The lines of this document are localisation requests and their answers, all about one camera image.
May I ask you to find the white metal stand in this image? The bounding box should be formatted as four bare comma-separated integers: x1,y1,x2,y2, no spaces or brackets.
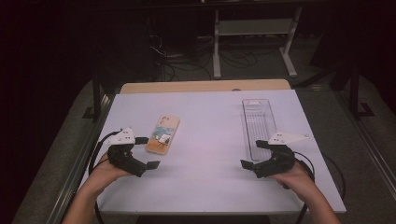
212,6,304,80

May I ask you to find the metal frame rail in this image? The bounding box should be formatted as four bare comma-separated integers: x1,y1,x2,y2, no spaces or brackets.
46,92,115,224
333,90,396,195

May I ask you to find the wooden table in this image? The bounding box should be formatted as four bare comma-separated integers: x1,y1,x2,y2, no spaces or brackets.
120,78,292,95

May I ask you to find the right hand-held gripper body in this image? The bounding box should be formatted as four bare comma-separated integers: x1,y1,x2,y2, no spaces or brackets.
252,131,310,179

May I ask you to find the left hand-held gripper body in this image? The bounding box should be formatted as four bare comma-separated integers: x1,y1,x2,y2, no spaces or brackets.
106,126,148,178

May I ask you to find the painted cream phone case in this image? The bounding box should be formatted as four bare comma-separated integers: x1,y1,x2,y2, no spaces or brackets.
145,114,181,156

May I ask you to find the person's right hand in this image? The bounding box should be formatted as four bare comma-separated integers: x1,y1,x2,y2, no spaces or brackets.
268,161,316,196

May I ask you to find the clear plastic box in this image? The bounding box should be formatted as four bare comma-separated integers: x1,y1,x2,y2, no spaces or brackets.
241,98,278,163

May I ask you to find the white table cover board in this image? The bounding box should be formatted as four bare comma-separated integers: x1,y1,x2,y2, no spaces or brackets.
78,89,347,216

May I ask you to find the person's left hand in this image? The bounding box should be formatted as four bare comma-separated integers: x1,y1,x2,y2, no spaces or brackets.
88,152,134,191

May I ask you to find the tangle of black floor cables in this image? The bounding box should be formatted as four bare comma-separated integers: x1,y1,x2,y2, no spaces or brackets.
145,33,260,82

